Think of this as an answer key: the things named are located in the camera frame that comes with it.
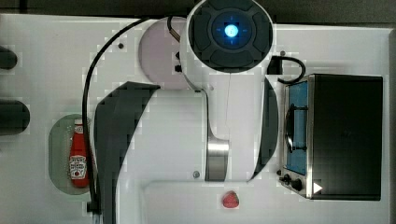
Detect red ketchup bottle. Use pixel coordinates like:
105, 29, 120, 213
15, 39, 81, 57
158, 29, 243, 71
69, 119, 89, 188

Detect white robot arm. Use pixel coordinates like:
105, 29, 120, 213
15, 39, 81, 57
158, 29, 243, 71
94, 0, 278, 224

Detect green oval strainer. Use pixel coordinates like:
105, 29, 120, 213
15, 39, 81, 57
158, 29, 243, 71
49, 114, 89, 195

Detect lilac round plate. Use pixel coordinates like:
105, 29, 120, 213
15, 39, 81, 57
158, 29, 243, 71
138, 18, 189, 90

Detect red strawberry near oven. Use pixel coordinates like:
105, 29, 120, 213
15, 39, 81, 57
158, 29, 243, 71
221, 190, 240, 209

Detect black steel toaster oven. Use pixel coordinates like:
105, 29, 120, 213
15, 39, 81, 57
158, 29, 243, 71
277, 74, 383, 201

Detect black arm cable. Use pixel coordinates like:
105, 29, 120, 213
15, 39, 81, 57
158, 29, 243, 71
81, 16, 157, 216

